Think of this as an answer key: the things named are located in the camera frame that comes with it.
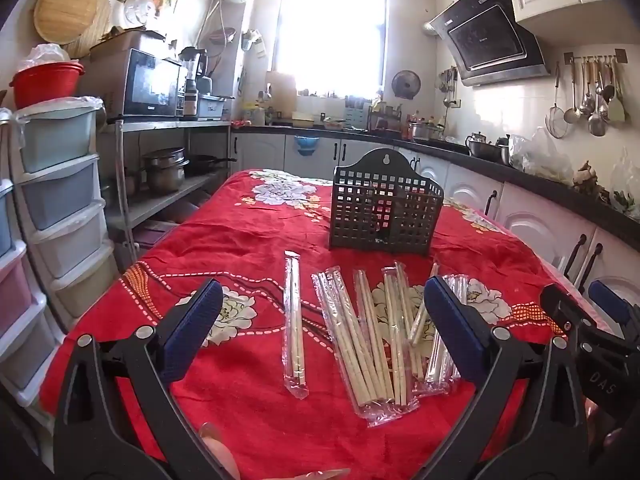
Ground plastic drawer tower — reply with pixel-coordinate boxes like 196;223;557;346
1;98;117;408

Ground steel stockpot on shelf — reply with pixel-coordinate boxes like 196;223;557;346
142;148;189;195

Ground metal storage shelf rack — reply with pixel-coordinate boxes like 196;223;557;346
96;119;236;271

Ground plastic bag on counter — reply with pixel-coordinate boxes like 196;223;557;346
509;127;574;185

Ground black microwave oven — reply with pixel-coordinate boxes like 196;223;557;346
78;46;188;120

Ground black frying pan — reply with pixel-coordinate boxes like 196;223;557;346
186;154;236;177

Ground hanging skimmer strainer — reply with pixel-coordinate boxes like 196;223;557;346
544;62;568;140

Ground black plastic utensil basket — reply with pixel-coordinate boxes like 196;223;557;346
329;148;444;256

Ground person's left hand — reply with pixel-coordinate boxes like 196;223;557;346
198;421;352;480

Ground red floral tablecloth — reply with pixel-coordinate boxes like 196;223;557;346
38;168;609;480

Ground hanging steel ladle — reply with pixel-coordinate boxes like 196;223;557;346
564;58;582;125

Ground blue hanging bowl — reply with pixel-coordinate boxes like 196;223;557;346
294;136;320;156

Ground blender with black base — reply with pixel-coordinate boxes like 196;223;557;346
179;46;208;117

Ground person's right hand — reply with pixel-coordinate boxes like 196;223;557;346
585;399;622;465

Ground white lower kitchen cabinets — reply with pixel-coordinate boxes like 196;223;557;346
228;127;639;304

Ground grey lidded storage box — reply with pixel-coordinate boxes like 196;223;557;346
198;94;227;120

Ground black range hood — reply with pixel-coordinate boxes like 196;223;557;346
430;0;549;87

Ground steel bowl on counter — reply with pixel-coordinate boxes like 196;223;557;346
465;132;501;162

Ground red plastic basin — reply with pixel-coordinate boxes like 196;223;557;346
10;62;85;110

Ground small black wall fan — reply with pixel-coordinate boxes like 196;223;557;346
392;70;422;100

